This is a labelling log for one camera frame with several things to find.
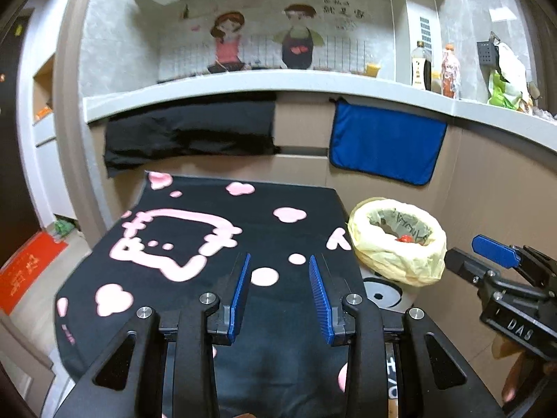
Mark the black door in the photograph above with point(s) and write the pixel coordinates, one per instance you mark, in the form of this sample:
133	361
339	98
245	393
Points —
15	139

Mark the blue towel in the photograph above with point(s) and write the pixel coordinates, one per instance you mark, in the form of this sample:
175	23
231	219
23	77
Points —
383	139

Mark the black hanging cloth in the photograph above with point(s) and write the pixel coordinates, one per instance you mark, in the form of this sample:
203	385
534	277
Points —
187	135

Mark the orange drink bottle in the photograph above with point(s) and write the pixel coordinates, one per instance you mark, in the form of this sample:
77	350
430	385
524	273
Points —
450	74

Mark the red door mat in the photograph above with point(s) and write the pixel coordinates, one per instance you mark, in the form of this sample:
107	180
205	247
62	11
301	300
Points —
26	274

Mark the white counter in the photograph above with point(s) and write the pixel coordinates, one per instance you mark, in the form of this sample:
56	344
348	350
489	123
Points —
283	80

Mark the white plastic bag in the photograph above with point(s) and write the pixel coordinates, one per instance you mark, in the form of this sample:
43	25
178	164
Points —
512	67

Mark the white bin with face print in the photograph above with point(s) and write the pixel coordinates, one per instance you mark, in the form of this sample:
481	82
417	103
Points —
387	296

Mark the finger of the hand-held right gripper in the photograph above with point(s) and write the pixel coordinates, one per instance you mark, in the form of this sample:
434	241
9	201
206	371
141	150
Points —
465	265
496	248

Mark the white vented pipe cover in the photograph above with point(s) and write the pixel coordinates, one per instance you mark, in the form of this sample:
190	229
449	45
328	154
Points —
413	17

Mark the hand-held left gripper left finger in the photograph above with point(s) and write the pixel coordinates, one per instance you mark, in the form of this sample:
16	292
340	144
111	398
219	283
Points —
239	296

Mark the orange items on shelf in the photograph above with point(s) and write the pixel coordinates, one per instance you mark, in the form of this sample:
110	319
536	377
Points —
43	114

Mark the black blanket with pink print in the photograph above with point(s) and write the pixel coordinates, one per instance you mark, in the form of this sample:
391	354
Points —
209	313

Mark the black utensil holder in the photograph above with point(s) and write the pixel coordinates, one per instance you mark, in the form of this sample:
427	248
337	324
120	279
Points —
486	52

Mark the dark sauce bottle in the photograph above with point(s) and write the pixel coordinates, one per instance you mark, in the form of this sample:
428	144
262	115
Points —
421	69

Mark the person's right hand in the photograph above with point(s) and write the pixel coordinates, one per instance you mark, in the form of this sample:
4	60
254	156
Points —
515	370

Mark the cartoon wall sticker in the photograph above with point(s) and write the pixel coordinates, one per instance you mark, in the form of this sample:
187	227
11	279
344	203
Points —
270	30

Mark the yellow cup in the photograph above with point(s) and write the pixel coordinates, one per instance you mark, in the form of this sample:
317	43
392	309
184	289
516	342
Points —
373	69

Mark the red plastic bag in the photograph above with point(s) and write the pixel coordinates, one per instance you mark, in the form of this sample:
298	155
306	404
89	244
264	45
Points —
404	238

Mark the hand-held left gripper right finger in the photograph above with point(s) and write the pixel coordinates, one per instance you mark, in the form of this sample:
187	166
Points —
320	300

